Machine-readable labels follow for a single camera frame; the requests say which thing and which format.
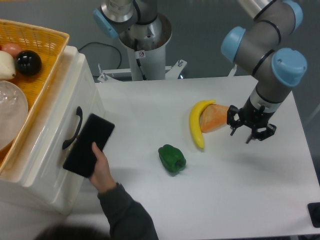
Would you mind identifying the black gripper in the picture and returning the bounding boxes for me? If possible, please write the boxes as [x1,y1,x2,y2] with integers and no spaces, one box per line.
[226,99,277,144]

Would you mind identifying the black rectangular pad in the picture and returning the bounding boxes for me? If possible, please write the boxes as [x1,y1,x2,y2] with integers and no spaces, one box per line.
[62,113,115,178]

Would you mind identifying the white top drawer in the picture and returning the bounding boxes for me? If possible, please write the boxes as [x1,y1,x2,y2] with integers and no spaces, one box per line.
[26,53,105,204]

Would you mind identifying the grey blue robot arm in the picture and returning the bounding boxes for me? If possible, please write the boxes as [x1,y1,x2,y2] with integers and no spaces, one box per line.
[93,0,308,141]

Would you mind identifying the grey sleeved forearm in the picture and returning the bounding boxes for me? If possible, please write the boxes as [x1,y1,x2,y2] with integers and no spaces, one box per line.
[97,183,159,240]

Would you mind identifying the white drawer cabinet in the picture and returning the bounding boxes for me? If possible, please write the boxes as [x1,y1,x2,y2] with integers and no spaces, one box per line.
[0,46,105,215]

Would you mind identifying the person's bare hand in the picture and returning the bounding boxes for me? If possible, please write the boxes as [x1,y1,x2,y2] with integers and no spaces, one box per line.
[89,142,117,194]

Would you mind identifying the orange triangular bread slice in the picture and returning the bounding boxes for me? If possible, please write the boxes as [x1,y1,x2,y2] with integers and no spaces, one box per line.
[200,104,229,133]

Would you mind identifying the yellow banana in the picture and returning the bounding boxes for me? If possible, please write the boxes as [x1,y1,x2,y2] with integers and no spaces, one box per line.
[189,99,216,150]

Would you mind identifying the green bell pepper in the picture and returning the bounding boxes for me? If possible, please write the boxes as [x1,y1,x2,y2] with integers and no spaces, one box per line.
[158,144,187,174]

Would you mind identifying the black corner clamp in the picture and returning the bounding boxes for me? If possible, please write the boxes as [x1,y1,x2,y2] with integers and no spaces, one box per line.
[307,202,320,228]

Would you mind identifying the yellow woven basket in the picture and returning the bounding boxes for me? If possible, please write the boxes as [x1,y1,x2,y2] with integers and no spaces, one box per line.
[0,19,70,171]

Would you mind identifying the dark haired head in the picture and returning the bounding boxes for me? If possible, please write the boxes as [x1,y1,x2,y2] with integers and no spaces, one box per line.
[34,224,111,240]

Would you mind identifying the black ball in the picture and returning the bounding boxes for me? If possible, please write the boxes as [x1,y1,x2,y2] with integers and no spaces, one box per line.
[14,50,42,76]

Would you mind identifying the clear plastic wrapped bowl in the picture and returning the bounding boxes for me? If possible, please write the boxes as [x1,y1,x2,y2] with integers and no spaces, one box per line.
[0,80,28,150]

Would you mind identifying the pink toy fruit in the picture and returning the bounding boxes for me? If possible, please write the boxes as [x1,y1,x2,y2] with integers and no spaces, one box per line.
[1,43,23,58]

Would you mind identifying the white toy radish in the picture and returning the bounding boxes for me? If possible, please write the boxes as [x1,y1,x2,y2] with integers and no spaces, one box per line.
[0,50,16,80]

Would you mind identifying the metal table bracket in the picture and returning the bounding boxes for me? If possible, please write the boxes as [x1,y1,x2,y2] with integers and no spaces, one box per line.
[97,59,188,83]

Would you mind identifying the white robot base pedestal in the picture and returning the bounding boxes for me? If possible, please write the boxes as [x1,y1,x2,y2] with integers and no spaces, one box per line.
[119,13,172,81]

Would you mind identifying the black cable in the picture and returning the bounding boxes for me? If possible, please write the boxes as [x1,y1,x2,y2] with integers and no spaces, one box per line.
[77,41,123,70]

